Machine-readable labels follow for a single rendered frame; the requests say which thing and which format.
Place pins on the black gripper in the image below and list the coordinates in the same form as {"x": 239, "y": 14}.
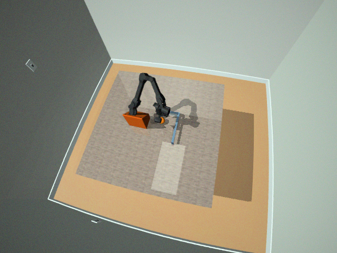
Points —
{"x": 158, "y": 119}

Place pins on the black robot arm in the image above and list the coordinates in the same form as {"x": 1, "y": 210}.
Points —
{"x": 160, "y": 106}

